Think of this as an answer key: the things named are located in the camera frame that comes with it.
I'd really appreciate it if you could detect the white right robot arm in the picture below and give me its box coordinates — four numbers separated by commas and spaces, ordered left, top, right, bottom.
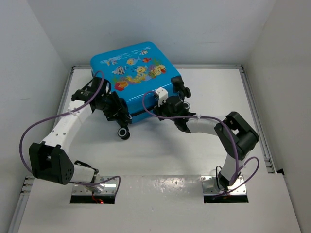
153, 87, 259, 191

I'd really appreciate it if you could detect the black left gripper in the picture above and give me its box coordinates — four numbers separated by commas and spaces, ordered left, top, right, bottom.
95, 90, 127, 120

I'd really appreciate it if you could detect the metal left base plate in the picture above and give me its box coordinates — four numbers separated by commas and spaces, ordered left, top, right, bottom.
72, 176, 120, 196

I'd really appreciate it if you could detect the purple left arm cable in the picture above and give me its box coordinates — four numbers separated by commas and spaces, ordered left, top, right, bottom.
19, 70, 121, 195

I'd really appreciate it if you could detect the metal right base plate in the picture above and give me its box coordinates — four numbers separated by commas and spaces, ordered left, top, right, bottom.
201, 175, 248, 196

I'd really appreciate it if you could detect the metal base plate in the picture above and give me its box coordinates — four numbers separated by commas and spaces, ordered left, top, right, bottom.
72, 176, 120, 196
201, 175, 248, 196

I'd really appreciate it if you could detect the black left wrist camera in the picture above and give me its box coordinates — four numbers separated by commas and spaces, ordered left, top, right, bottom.
71, 77, 101, 102

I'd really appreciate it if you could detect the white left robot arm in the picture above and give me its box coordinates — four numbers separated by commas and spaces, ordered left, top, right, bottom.
29, 76, 132, 186

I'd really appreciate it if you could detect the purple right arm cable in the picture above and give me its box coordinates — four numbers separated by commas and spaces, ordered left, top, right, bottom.
142, 91, 260, 198

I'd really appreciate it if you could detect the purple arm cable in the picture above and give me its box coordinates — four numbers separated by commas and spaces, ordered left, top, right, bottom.
142, 91, 260, 198
19, 70, 121, 195

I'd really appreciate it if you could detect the dark blue suitcase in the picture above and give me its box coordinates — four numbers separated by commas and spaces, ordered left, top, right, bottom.
90, 41, 186, 124

